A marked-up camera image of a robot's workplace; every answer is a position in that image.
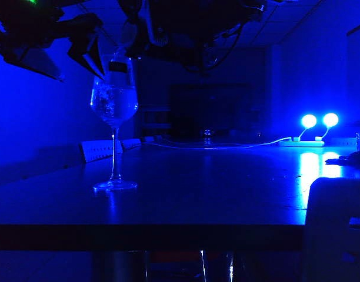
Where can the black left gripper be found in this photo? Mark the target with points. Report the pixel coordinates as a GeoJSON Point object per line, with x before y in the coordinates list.
{"type": "Point", "coordinates": [27, 23]}

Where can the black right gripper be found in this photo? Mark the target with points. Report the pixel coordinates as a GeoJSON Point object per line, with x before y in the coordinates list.
{"type": "Point", "coordinates": [215, 14]}

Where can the black thermos cup with lid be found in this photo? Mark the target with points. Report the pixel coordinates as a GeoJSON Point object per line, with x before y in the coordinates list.
{"type": "Point", "coordinates": [168, 51]}

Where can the clear stemmed wine glass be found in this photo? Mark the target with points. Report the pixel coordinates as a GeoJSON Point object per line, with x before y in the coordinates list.
{"type": "Point", "coordinates": [113, 117]}

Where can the small clear drinking glass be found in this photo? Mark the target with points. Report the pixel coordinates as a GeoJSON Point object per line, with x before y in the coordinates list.
{"type": "Point", "coordinates": [207, 135]}

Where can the dark flat screen monitor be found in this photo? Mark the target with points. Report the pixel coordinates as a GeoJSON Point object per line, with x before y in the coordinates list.
{"type": "Point", "coordinates": [203, 111]}

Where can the dark low cabinet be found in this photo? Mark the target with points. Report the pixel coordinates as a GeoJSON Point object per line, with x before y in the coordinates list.
{"type": "Point", "coordinates": [155, 123]}

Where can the white perforated chair back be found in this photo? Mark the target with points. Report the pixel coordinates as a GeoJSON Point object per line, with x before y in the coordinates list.
{"type": "Point", "coordinates": [97, 150]}
{"type": "Point", "coordinates": [130, 144]}
{"type": "Point", "coordinates": [341, 141]}

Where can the round glowing usb lamp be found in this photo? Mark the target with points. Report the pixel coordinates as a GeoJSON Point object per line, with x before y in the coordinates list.
{"type": "Point", "coordinates": [308, 120]}
{"type": "Point", "coordinates": [330, 120]}

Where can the white power strip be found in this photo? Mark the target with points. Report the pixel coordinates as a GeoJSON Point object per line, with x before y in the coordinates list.
{"type": "Point", "coordinates": [300, 143]}

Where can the wide dark table column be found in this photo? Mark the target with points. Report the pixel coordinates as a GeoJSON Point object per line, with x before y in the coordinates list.
{"type": "Point", "coordinates": [119, 265]}

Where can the dark crumpled cloth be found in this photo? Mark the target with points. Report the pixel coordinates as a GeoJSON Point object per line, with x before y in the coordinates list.
{"type": "Point", "coordinates": [352, 159]}

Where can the chrome table leg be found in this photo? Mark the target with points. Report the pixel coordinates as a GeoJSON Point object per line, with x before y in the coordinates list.
{"type": "Point", "coordinates": [230, 264]}
{"type": "Point", "coordinates": [202, 264]}

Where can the dark wall rail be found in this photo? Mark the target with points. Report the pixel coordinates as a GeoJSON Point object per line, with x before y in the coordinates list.
{"type": "Point", "coordinates": [358, 28]}

